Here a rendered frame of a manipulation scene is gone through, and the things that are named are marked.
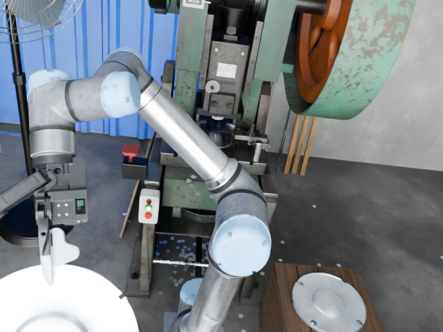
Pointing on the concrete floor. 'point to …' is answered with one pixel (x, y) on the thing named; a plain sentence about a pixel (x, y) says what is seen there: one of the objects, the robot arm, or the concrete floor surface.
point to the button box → (149, 211)
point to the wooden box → (285, 305)
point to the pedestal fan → (43, 9)
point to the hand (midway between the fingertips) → (46, 277)
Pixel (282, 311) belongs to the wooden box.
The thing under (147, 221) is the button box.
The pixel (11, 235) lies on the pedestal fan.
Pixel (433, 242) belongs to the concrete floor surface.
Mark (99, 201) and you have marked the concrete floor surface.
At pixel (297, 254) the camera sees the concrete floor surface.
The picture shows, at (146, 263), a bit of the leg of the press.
